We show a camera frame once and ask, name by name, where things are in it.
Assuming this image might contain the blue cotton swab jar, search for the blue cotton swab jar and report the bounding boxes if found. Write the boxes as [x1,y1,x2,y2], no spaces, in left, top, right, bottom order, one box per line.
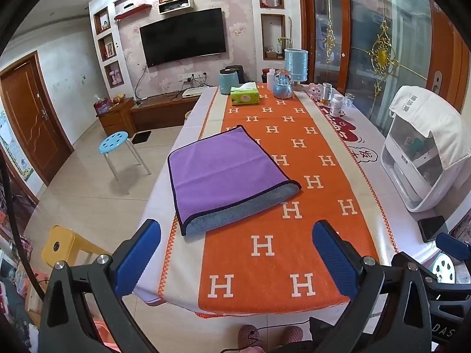
[272,69,293,100]

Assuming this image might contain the black smartphone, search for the black smartphone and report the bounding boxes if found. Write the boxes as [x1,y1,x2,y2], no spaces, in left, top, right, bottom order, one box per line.
[417,215,449,242]

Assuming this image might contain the white set-top box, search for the white set-top box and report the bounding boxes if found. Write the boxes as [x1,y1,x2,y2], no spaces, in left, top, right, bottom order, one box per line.
[181,88,204,99]

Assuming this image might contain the white countertop appliance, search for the white countertop appliance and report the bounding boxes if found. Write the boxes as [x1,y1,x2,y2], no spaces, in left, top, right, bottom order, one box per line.
[381,116,463,213]

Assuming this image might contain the light blue cylindrical container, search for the light blue cylindrical container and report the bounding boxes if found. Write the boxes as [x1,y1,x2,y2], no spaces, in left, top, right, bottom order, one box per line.
[284,49,309,83]

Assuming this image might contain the red tissue pack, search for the red tissue pack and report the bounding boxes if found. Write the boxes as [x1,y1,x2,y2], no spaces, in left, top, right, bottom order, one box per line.
[93,95,112,115]

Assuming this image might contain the pink pig figurine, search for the pink pig figurine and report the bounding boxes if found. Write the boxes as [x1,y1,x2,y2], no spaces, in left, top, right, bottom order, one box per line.
[306,83,323,101]

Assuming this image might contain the white pill bottle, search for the white pill bottle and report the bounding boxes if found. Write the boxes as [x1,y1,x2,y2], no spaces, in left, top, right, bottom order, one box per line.
[330,94,343,117]

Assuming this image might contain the black floor scale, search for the black floor scale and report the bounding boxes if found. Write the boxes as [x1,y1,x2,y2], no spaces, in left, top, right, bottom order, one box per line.
[131,131,152,145]

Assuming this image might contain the purple and grey towel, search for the purple and grey towel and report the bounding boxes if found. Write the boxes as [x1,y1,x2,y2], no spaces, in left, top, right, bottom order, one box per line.
[168,125,301,238]

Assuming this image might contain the yellow plastic stool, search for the yellow plastic stool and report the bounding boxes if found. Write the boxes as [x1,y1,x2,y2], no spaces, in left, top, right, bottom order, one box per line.
[41,225,110,268]

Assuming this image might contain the red wall shelf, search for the red wall shelf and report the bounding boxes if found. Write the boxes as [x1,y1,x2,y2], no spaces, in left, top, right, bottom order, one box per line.
[114,4,152,21]

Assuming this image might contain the pink slipper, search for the pink slipper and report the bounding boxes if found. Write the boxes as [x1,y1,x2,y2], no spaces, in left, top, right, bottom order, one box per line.
[238,324,264,353]

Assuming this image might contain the brown wooden door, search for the brown wooden door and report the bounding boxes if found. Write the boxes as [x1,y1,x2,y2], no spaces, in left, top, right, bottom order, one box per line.
[1,51,73,186]

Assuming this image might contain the blue round stool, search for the blue round stool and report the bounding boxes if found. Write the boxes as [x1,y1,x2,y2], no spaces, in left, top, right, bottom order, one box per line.
[98,131,152,182]

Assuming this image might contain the light blue electric kettle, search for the light blue electric kettle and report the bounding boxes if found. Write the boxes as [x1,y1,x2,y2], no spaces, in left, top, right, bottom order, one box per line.
[219,68,240,95]

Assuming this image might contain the green tissue box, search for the green tissue box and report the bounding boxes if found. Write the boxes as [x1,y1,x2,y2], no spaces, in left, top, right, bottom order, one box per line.
[230,82,259,106]

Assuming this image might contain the wooden TV cabinet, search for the wooden TV cabinet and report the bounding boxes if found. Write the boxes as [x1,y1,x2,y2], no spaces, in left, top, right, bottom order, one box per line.
[97,92,199,137]

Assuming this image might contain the clear glass jar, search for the clear glass jar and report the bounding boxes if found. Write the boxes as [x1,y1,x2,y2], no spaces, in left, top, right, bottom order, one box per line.
[320,82,332,105]

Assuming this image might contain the black wall television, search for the black wall television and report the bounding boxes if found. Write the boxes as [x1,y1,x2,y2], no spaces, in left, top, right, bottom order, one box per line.
[140,8,227,67]

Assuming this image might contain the white cloth appliance cover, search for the white cloth appliance cover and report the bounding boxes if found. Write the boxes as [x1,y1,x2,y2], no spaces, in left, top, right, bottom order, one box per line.
[389,85,470,170]

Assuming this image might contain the white wall shelf box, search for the white wall shelf box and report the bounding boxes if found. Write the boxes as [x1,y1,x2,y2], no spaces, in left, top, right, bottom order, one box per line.
[157,0,193,14]

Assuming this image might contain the orange H-pattern table runner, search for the orange H-pattern table runner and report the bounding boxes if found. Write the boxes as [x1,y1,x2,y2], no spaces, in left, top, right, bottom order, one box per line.
[198,85,382,314]

